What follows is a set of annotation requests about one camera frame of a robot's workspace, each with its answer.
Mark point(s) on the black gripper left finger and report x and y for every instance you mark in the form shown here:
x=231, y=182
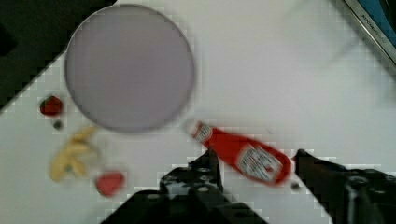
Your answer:
x=187, y=195

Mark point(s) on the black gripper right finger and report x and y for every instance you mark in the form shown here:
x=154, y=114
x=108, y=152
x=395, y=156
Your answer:
x=349, y=196

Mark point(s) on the red plush ketchup bottle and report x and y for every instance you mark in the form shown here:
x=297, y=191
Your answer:
x=251, y=158

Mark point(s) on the light red toy strawberry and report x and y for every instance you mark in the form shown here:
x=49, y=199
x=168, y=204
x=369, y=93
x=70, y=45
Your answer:
x=110, y=183

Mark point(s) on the yellow peeled toy banana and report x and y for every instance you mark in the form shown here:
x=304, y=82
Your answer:
x=67, y=160

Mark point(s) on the round lilac plate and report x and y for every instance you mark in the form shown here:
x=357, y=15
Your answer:
x=129, y=69

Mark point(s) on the silver toaster oven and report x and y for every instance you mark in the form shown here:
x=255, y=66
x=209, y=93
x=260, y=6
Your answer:
x=377, y=19

